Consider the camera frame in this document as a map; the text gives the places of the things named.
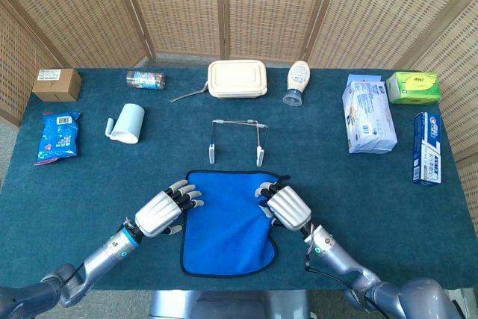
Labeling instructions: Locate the mayonnaise squeeze bottle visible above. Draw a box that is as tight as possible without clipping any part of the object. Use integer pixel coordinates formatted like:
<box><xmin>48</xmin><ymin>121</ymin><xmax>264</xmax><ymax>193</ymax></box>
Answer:
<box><xmin>282</xmin><ymin>60</ymin><xmax>311</xmax><ymax>107</ymax></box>

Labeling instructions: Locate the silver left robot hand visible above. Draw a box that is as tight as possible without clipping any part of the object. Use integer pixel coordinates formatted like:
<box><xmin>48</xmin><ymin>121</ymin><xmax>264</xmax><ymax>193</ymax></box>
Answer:
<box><xmin>134</xmin><ymin>179</ymin><xmax>205</xmax><ymax>238</ymax></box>

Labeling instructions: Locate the grey spoon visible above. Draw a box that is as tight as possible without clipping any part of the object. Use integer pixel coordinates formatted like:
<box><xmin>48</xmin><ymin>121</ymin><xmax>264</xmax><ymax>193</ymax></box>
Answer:
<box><xmin>170</xmin><ymin>81</ymin><xmax>210</xmax><ymax>103</ymax></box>

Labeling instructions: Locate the brown cardboard box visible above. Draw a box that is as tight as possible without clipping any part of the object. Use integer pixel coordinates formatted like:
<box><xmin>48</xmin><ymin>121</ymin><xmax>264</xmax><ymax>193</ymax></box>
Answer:
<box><xmin>31</xmin><ymin>68</ymin><xmax>83</xmax><ymax>102</ymax></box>

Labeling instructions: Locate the grey robot torso base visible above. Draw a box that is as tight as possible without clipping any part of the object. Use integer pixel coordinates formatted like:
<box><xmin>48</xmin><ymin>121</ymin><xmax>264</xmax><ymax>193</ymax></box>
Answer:
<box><xmin>148</xmin><ymin>290</ymin><xmax>311</xmax><ymax>319</ymax></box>

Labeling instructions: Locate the beige plastic lunch box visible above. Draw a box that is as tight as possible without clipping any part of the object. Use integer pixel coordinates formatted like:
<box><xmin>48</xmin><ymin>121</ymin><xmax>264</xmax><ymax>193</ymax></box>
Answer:
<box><xmin>207</xmin><ymin>60</ymin><xmax>269</xmax><ymax>99</ymax></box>

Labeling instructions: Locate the pale blue plastic mug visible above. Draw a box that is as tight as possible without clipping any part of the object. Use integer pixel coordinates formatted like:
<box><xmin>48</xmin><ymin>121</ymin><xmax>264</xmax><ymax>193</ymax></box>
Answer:
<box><xmin>104</xmin><ymin>103</ymin><xmax>146</xmax><ymax>145</ymax></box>

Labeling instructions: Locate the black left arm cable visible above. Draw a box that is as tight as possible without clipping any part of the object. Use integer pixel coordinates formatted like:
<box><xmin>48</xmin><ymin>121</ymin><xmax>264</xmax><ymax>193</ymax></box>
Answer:
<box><xmin>63</xmin><ymin>261</ymin><xmax>86</xmax><ymax>285</ymax></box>

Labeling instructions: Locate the blue toothpaste box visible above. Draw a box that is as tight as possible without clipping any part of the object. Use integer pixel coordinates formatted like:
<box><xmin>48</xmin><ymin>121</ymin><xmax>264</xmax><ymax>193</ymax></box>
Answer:
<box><xmin>412</xmin><ymin>111</ymin><xmax>443</xmax><ymax>186</ymax></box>

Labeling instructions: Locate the blue snack bag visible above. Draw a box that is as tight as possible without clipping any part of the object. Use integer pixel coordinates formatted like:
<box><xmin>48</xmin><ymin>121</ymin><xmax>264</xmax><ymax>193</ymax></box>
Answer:
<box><xmin>34</xmin><ymin>111</ymin><xmax>82</xmax><ymax>166</ymax></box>

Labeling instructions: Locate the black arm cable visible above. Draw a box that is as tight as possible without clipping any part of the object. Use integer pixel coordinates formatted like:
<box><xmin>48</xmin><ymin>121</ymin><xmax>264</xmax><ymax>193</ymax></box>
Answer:
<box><xmin>63</xmin><ymin>261</ymin><xmax>86</xmax><ymax>285</ymax></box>
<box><xmin>303</xmin><ymin>223</ymin><xmax>370</xmax><ymax>300</ymax></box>

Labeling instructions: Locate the white and blue wipes pack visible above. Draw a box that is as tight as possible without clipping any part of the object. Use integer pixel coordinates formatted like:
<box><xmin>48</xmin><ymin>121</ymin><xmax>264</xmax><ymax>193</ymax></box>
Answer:
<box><xmin>341</xmin><ymin>74</ymin><xmax>398</xmax><ymax>155</ymax></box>

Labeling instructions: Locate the woven bamboo folding screen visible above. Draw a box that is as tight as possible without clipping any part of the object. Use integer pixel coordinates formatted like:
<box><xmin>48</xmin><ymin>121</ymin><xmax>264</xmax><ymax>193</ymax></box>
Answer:
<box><xmin>0</xmin><ymin>0</ymin><xmax>478</xmax><ymax>234</ymax></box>

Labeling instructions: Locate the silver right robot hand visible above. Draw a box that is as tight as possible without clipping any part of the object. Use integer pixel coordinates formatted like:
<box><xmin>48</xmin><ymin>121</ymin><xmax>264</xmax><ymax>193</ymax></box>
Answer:
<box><xmin>254</xmin><ymin>181</ymin><xmax>313</xmax><ymax>232</ymax></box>

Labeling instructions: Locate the blue cloth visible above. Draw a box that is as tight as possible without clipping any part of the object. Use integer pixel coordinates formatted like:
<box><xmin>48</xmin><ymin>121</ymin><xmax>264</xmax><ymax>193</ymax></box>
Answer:
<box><xmin>180</xmin><ymin>169</ymin><xmax>291</xmax><ymax>279</ymax></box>

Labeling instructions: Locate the small metal rack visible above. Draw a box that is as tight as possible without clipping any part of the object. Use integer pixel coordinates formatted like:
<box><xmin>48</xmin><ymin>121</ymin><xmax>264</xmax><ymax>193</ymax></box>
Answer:
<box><xmin>208</xmin><ymin>118</ymin><xmax>268</xmax><ymax>168</ymax></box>

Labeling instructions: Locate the clear jar with blue label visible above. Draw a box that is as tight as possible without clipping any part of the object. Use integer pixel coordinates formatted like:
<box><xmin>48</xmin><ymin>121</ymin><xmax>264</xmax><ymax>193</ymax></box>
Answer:
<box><xmin>125</xmin><ymin>70</ymin><xmax>167</xmax><ymax>91</ymax></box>

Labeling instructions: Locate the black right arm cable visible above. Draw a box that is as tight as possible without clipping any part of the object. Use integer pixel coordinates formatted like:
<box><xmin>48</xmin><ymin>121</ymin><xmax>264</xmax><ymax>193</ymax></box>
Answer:
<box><xmin>303</xmin><ymin>223</ymin><xmax>370</xmax><ymax>300</ymax></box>

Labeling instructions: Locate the green tissue pack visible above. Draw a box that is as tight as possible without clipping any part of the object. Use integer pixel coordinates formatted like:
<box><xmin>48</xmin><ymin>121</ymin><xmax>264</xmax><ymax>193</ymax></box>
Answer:
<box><xmin>385</xmin><ymin>71</ymin><xmax>441</xmax><ymax>106</ymax></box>

